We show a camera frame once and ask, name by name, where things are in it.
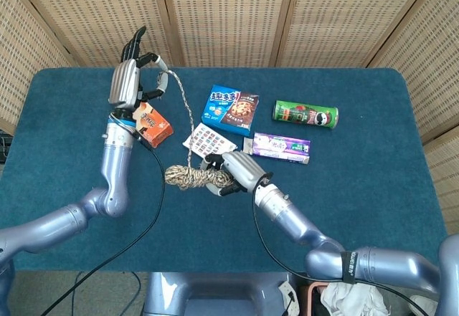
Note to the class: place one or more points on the white floor object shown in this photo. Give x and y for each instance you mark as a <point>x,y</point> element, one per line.
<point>425,305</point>

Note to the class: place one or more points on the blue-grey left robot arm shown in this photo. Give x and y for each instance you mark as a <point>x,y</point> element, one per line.
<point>114,165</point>

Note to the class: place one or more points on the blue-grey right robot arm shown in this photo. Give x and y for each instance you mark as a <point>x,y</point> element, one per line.
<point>287,215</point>

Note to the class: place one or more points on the white packet with coloured squares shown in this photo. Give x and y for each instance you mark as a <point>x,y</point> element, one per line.
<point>211,140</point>

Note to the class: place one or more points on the white power strip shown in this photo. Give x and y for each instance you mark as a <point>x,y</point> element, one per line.
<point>287,291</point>

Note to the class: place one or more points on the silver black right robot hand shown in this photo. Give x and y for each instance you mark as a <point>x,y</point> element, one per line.
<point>244,171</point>

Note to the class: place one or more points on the purple toothpaste box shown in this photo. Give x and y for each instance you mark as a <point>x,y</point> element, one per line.
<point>279,147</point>

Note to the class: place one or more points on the orange biscuit box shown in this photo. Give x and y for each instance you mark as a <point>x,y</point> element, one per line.
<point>161,129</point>

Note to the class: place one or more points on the blue-grey robot torso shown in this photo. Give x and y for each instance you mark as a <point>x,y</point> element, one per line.
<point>215,294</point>

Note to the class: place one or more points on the green Pringles can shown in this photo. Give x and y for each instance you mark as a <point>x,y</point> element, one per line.
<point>305,114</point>

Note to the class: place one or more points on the blue brown cookie box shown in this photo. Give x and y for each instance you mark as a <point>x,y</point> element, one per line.
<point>222,110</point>

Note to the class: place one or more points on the black device beside table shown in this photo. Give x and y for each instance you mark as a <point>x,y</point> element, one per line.
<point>4,145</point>

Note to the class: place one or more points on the bamboo folding screen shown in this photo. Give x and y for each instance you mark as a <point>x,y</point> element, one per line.
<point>229,15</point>

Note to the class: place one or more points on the pink stool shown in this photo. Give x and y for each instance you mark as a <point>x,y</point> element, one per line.
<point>311,294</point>

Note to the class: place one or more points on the white crumpled cloth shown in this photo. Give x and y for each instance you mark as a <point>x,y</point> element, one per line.
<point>348,300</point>

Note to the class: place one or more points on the small grey sachet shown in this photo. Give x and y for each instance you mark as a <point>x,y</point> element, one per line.
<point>247,145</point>

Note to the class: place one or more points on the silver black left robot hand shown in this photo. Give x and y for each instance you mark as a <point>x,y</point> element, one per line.
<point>123,83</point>

